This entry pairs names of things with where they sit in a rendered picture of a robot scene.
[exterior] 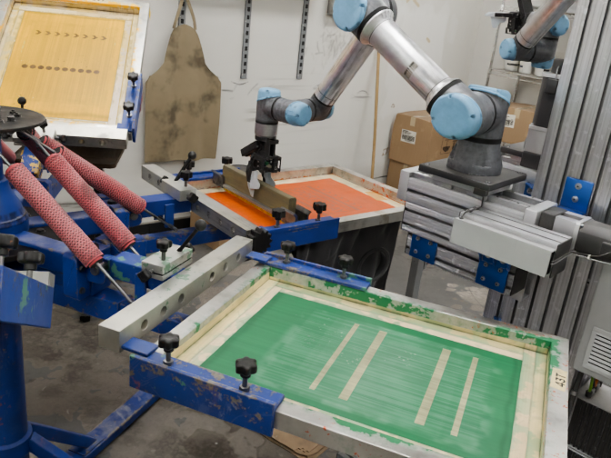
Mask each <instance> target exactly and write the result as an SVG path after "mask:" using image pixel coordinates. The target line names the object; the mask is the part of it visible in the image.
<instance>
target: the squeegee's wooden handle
mask: <svg viewBox="0 0 611 458"><path fill-rule="evenodd" d="M223 176H224V177H225V184H228V185H230V186H231V187H233V188H235V189H236V190H238V191H239V192H241V193H243V194H246V195H248V196H249V197H251V198H253V199H255V200H257V202H259V203H261V204H264V205H266V206H267V207H269V208H271V209H272V208H277V207H279V208H280V207H281V206H283V207H284V208H286V209H288V210H290V211H292V212H293V213H295V206H296V198H295V197H293V196H292V195H290V194H287V193H285V192H283V191H281V190H279V189H277V188H275V187H273V186H272V185H270V184H267V183H265V182H263V181H261V180H259V179H258V182H259V183H260V187H259V189H255V192H254V197H252V196H251V194H250V192H249V189H248V185H247V181H246V172H244V171H242V170H240V169H238V168H236V167H234V166H232V165H230V164H224V166H223Z"/></svg>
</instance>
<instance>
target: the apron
mask: <svg viewBox="0 0 611 458"><path fill-rule="evenodd" d="M183 2H184V0H180V3H179V6H178V9H177V12H176V16H175V21H174V24H173V28H174V30H173V32H172V34H171V35H170V38H169V42H168V46H167V49H166V53H165V61H164V63H163V64H162V66H161V67H160V68H159V69H158V70H157V71H156V72H155V73H153V74H152V75H149V78H148V79H147V81H146V82H145V163H148V162H168V161H174V160H187V159H188V153H189V152H191V151H194V152H195V153H196V159H194V161H197V160H199V159H203V158H210V159H215V156H216V148H217V139H218V130H219V120H220V104H221V82H220V80H219V78H218V76H216V75H215V74H214V73H213V72H211V71H210V69H209V68H208V67H207V65H206V64H205V58H204V53H203V49H202V46H201V43H200V39H199V36H198V34H197V32H196V30H197V29H196V21H195V15H194V11H193V8H192V6H191V4H190V1H189V0H186V2H187V5H188V7H189V10H190V13H191V16H192V19H193V25H194V28H193V27H191V26H190V25H180V26H178V27H176V24H177V21H178V17H179V15H180V11H181V8H182V5H183Z"/></svg>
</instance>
